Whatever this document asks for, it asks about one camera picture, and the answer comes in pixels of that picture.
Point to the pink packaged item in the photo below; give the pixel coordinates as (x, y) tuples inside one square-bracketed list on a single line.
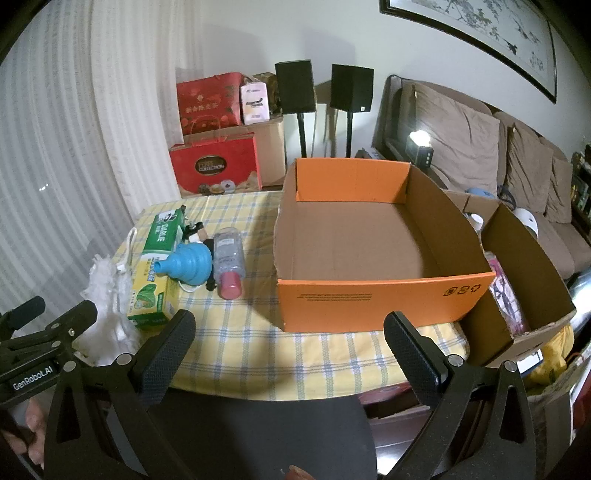
[(505, 295)]

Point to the light blue round item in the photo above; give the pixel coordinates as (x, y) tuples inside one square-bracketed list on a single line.
[(480, 191)]

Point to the white bottle cap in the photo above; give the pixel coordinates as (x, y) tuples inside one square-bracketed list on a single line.
[(473, 221)]

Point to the dark cluttered shelf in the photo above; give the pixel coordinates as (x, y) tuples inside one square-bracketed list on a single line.
[(581, 184)]

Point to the large brown cardboard box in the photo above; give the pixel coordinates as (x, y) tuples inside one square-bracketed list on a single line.
[(272, 147)]

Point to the yellow plastic bag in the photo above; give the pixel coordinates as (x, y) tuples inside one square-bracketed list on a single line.
[(551, 355)]

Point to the blue rubber funnel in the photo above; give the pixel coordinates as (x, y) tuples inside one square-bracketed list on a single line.
[(187, 261)]

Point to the brown sofa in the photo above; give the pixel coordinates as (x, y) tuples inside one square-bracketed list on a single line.
[(568, 244)]

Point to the white round item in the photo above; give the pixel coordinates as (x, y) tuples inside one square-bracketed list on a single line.
[(528, 221)]

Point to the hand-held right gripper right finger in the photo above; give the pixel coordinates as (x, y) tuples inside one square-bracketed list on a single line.
[(411, 353)]

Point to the dark floral patterned box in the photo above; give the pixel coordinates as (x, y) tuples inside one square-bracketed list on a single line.
[(270, 90)]

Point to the black speaker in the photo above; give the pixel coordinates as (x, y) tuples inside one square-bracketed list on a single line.
[(295, 87), (352, 87)]

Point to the small brown sofa cushion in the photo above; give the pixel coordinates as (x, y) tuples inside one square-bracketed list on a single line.
[(559, 189)]

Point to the medium brown sofa cushion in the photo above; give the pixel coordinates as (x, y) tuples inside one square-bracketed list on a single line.
[(528, 170)]

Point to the dark small box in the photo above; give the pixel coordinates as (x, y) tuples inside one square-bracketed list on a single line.
[(369, 153)]

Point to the large brown sofa cushion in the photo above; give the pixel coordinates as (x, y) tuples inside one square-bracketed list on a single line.
[(457, 134)]

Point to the clear bottle with pink cap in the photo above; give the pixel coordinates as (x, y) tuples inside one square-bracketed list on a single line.
[(228, 254)]

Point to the red gift bag gold print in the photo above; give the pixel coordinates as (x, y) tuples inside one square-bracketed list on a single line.
[(207, 101)]

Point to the framed ink painting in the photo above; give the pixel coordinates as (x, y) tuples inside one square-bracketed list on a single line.
[(489, 27)]

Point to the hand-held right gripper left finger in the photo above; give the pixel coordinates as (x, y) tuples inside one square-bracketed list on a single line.
[(171, 350)]

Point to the red paper bag chocolate print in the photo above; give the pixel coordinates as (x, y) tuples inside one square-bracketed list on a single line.
[(212, 161)]

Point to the long green toothpaste box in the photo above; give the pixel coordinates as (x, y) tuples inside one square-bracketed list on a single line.
[(157, 230)]

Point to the yellow plaid tablecloth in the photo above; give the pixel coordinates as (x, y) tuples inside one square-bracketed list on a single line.
[(258, 332)]

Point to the person's left hand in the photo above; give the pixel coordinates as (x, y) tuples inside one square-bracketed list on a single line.
[(36, 417)]

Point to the black speaker stand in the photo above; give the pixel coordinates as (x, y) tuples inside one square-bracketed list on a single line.
[(302, 136), (349, 134)]

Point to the pink white tissue pack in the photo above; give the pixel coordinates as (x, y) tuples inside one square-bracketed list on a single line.
[(255, 104)]

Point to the orange cardboard box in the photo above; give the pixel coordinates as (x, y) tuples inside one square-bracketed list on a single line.
[(351, 240)]

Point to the glowing black light device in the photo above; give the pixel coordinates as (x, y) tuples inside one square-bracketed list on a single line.
[(419, 147)]

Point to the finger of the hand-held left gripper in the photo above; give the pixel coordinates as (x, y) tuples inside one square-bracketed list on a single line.
[(78, 318), (27, 311)]

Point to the brown open cardboard box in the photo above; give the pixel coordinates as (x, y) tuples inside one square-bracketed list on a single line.
[(517, 249)]

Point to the white curtain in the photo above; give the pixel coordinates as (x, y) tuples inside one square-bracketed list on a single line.
[(92, 138)]

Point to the white plastic bag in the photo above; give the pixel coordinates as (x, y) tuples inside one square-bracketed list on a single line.
[(108, 300)]

